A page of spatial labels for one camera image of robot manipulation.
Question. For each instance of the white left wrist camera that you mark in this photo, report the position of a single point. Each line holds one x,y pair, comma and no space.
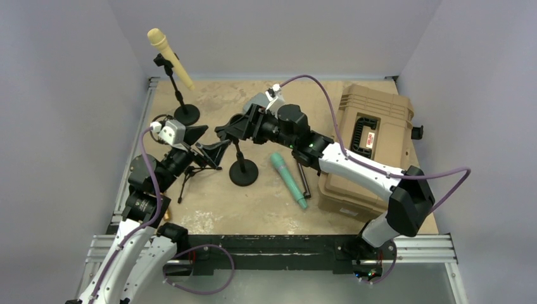
170,132

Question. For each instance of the dark metal door handle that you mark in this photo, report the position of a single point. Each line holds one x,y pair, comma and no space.
306,188

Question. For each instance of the mint green microphone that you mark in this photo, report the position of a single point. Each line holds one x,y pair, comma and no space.
280,165

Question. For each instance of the cream yellow microphone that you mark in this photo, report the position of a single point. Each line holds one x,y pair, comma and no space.
159,41

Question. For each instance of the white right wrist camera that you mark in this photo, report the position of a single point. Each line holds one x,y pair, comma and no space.
275,99

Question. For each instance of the gold brown microphone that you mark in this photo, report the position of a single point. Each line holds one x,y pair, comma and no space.
167,216

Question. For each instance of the black tripod shock-mount stand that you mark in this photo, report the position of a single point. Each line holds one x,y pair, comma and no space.
162,170

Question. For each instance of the black round-base stand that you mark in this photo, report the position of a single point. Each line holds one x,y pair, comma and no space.
243,172
187,114

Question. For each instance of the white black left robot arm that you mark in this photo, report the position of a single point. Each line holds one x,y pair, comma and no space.
143,244

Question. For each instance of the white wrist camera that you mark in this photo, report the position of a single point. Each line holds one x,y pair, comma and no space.
170,132
275,99

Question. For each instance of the tan hard equipment case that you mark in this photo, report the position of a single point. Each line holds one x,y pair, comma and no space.
371,149

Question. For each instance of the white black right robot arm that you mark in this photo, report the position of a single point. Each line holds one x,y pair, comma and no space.
406,191

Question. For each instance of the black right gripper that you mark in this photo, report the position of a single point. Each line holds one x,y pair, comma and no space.
256,114

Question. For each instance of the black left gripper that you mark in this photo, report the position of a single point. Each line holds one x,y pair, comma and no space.
193,133

